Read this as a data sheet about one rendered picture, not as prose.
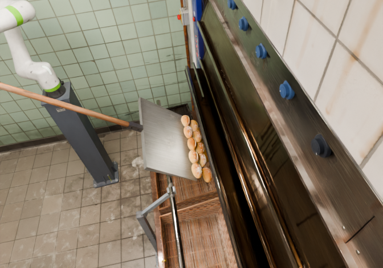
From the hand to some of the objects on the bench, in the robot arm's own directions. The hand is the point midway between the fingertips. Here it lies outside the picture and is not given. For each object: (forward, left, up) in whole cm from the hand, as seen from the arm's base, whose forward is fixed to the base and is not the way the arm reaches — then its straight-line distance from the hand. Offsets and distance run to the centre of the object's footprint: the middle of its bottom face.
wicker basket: (+4, +97, -138) cm, 168 cm away
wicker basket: (+63, +92, -138) cm, 177 cm away
